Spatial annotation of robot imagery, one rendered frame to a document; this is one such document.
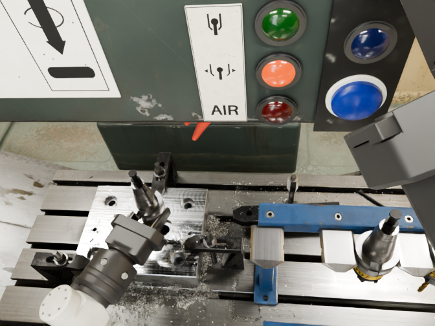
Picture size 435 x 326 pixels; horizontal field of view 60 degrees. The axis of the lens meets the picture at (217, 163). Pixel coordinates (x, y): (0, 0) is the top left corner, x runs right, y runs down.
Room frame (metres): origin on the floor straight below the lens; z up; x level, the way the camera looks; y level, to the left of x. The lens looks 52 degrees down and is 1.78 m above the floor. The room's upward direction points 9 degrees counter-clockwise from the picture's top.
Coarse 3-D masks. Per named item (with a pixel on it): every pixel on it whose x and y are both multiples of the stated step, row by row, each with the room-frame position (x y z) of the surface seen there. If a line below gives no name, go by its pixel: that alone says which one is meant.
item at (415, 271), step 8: (400, 232) 0.25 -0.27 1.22; (408, 232) 0.24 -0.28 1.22; (416, 232) 0.24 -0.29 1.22; (424, 232) 0.24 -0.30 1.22; (400, 240) 0.23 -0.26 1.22; (408, 240) 0.23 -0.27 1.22; (416, 240) 0.23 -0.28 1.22; (424, 240) 0.23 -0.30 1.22; (400, 248) 0.22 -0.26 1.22; (408, 248) 0.22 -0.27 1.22; (416, 248) 0.22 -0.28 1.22; (424, 248) 0.21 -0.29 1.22; (400, 256) 0.21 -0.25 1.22; (408, 256) 0.21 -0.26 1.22; (416, 256) 0.20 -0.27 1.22; (424, 256) 0.20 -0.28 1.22; (400, 264) 0.20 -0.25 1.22; (408, 264) 0.19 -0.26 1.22; (416, 264) 0.19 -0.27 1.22; (424, 264) 0.19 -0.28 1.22; (432, 264) 0.19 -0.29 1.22; (408, 272) 0.18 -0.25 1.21; (416, 272) 0.18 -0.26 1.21; (424, 272) 0.18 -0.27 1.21
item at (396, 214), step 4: (392, 212) 0.23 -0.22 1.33; (396, 212) 0.22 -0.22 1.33; (400, 212) 0.22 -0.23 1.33; (392, 216) 0.22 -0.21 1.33; (396, 216) 0.22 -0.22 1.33; (400, 216) 0.22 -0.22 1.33; (388, 220) 0.22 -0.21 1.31; (392, 220) 0.22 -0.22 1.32; (396, 220) 0.22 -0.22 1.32; (384, 224) 0.22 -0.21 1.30; (388, 224) 0.22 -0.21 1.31; (392, 224) 0.22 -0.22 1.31; (396, 224) 0.22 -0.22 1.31; (384, 228) 0.22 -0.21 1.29; (388, 228) 0.22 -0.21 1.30; (392, 228) 0.21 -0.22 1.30
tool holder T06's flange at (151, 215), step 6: (156, 192) 0.44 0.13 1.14; (132, 204) 0.42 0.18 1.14; (162, 204) 0.42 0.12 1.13; (138, 210) 0.41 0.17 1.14; (150, 210) 0.40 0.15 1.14; (156, 210) 0.40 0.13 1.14; (162, 210) 0.41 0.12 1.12; (138, 216) 0.41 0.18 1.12; (144, 216) 0.39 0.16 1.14; (150, 216) 0.39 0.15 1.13; (156, 216) 0.40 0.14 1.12
